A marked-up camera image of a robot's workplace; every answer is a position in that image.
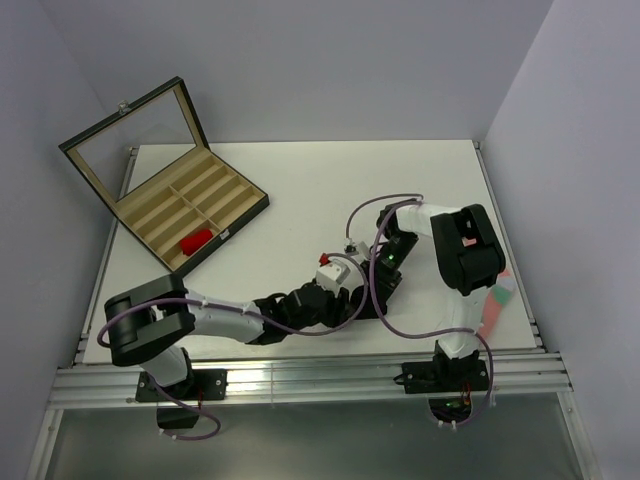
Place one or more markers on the pink patterned sock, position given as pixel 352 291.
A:
pixel 496 301

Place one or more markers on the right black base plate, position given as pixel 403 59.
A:
pixel 443 377

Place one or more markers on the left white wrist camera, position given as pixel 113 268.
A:
pixel 331 274

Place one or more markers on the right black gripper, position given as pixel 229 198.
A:
pixel 385 281

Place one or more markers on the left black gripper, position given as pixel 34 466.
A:
pixel 339 308

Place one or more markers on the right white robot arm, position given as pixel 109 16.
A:
pixel 469 258

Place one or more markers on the black striped sock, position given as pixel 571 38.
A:
pixel 361 300

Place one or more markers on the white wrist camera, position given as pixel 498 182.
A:
pixel 331 274
pixel 357 248

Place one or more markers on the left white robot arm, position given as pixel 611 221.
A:
pixel 144 324

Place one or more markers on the black compartment display box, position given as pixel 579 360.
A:
pixel 151 165

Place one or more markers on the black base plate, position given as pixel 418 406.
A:
pixel 200 385
pixel 443 377

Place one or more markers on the small black box under rail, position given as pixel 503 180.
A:
pixel 175 419

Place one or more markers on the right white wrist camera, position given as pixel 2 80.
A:
pixel 357 248

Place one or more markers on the aluminium table frame rail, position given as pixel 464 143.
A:
pixel 330 379

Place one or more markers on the red santa sock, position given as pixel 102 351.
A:
pixel 190 244

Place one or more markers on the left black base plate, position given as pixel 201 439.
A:
pixel 200 385

